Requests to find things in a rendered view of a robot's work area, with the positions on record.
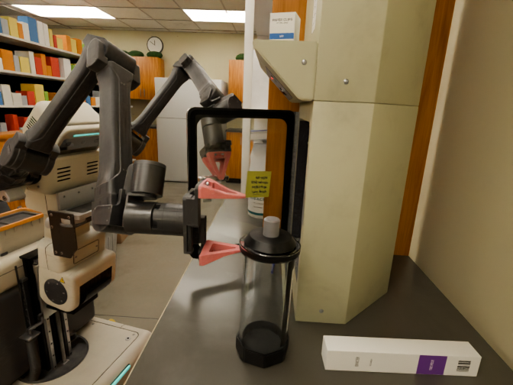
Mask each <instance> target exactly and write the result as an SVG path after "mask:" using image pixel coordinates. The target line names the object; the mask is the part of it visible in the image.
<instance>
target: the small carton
mask: <svg viewBox="0 0 513 385"><path fill-rule="evenodd" d="M300 20H301V19H300V17H299V16H298V15H297V13H296V12H280V13H270V22H269V40H299V32H300Z"/></svg>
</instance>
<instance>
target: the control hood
mask: <svg viewBox="0 0 513 385"><path fill-rule="evenodd" d="M253 47H254V50H255V52H256V56H257V59H258V61H259V64H260V68H261V69H262V70H263V72H264V73H265V74H266V75H267V72H266V67H267V69H268V70H269V71H270V72H271V73H272V74H273V75H274V76H275V77H276V78H277V80H278V81H279V82H280V83H281V84H282V86H283V87H284V88H285V89H286V91H287V92H288V93H289V94H290V95H291V97H292V99H290V100H289V101H290V102H291V103H300V102H310V101H311V100H312V99H314V91H315V74H316V64H317V55H318V44H317V41H300V40H254V41H253Z"/></svg>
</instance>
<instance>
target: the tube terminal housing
mask: <svg viewBox="0 0 513 385"><path fill-rule="evenodd" d="M436 2H437V0H318V2H317V11H316V21H315V30H314V31H313V33H312V34H311V29H312V19H313V9H314V0H307V8H306V19H305V39H304V41H317V44H318V55H317V64H316V74H315V91H314V99H312V100H311V101H310V102H300V104H299V121H309V138H308V156H307V165H306V174H305V208H304V218H303V225H302V230H301V239H300V244H301V252H300V255H299V259H298V276H297V282H296V277H295V267H294V274H293V282H292V296H293V304H294V312H295V320H296V321H301V322H323V323H334V324H346V323H348V322H349V321H350V320H351V319H352V318H354V317H355V316H356V315H358V314H359V313H361V312H362V311H363V310H364V309H365V308H367V307H368V306H370V305H371V304H372V303H374V302H375V301H376V300H377V299H379V298H380V297H381V296H383V295H384V294H385V293H387V290H388V286H389V278H390V273H391V268H392V259H393V254H394V250H395V242H396V237H397V232H398V224H399V219H400V214H401V210H402V201H403V196H404V191H405V183H406V178H407V174H408V165H409V160H410V156H411V147H412V142H413V138H414V133H415V125H416V120H417V115H418V106H419V102H420V97H421V88H422V83H423V78H424V70H425V66H426V61H427V56H428V48H429V43H430V38H431V29H432V25H433V20H434V12H435V7H436ZM298 129H299V122H298Z"/></svg>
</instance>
